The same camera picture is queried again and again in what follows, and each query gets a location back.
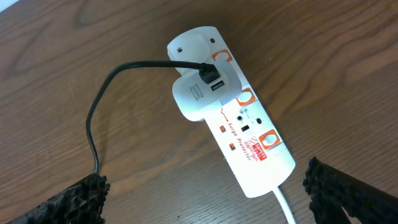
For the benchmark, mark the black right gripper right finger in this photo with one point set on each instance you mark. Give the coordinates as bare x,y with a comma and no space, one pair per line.
336,196

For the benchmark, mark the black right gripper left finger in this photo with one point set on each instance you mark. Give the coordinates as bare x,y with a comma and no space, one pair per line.
80,203

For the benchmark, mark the white USB charger adapter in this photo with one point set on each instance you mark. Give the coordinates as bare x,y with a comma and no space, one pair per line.
194,97

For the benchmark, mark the white power strip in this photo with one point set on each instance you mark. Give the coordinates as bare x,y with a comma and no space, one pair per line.
247,137

